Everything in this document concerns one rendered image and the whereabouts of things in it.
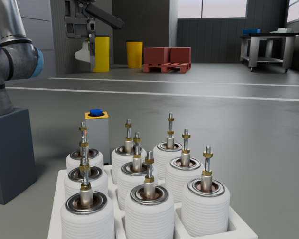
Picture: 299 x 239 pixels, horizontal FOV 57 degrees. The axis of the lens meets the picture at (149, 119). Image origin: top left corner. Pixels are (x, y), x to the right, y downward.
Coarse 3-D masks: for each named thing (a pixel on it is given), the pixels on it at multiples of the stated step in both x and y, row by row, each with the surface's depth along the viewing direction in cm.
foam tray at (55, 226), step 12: (108, 168) 81; (60, 180) 74; (108, 180) 74; (60, 192) 68; (108, 192) 68; (60, 204) 63; (180, 204) 63; (120, 216) 58; (180, 216) 62; (228, 216) 58; (60, 228) 55; (120, 228) 55; (180, 228) 55; (228, 228) 58; (240, 228) 55
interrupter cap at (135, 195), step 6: (138, 186) 56; (156, 186) 56; (162, 186) 56; (132, 192) 54; (138, 192) 54; (156, 192) 54; (162, 192) 54; (168, 192) 54; (132, 198) 51; (138, 198) 51; (144, 198) 52; (150, 198) 52; (156, 198) 52; (162, 198) 52; (144, 204) 50; (150, 204) 50; (156, 204) 50
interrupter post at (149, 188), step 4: (144, 180) 53; (144, 184) 52; (148, 184) 52; (152, 184) 52; (144, 188) 52; (148, 188) 52; (152, 188) 52; (144, 192) 53; (148, 192) 52; (152, 192) 52; (148, 196) 52; (152, 196) 52
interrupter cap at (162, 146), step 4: (160, 144) 79; (164, 144) 80; (176, 144) 80; (180, 144) 79; (160, 148) 76; (164, 148) 76; (168, 148) 77; (172, 148) 77; (176, 148) 76; (180, 148) 76
